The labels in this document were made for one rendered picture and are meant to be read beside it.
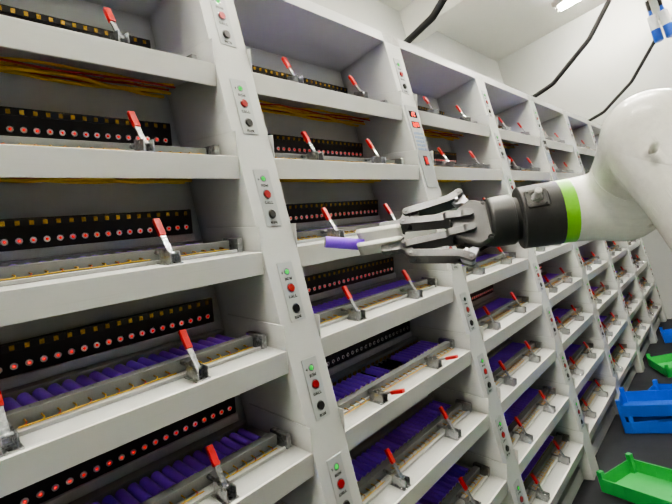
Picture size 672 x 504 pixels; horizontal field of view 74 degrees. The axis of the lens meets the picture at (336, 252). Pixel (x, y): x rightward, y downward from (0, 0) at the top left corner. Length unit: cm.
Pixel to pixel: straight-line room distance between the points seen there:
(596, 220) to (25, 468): 80
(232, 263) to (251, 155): 24
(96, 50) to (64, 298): 42
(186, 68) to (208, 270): 40
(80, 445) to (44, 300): 20
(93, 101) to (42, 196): 24
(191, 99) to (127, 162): 32
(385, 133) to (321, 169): 49
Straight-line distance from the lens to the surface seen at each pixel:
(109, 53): 91
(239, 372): 83
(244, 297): 96
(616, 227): 71
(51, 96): 106
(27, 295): 72
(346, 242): 70
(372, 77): 161
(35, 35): 88
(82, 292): 74
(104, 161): 81
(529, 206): 67
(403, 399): 116
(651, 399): 285
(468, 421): 147
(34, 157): 78
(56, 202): 97
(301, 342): 92
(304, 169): 106
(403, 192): 150
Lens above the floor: 105
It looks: 4 degrees up
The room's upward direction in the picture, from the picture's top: 15 degrees counter-clockwise
